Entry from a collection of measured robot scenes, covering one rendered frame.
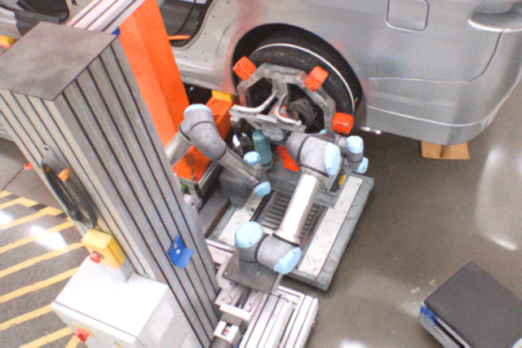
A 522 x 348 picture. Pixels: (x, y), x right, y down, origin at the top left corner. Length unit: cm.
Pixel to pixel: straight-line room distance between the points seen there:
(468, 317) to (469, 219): 88
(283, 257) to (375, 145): 190
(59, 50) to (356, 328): 216
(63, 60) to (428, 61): 159
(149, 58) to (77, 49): 106
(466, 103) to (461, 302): 94
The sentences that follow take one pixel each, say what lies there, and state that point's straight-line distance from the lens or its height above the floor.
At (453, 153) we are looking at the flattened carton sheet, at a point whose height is 1.
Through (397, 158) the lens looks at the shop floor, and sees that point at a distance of 362.
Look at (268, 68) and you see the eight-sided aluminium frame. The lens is 260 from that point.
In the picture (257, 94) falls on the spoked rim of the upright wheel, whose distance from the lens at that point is 291.
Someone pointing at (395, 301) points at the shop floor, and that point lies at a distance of 302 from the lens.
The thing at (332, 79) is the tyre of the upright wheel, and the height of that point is 107.
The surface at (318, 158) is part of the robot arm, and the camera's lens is 195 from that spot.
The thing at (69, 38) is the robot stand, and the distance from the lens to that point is 137.
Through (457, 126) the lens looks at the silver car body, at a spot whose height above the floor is 89.
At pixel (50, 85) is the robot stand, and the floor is 203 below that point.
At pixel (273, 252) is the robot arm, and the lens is 196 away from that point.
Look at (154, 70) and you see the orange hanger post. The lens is 240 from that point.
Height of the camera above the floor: 270
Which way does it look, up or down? 47 degrees down
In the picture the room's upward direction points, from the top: 10 degrees counter-clockwise
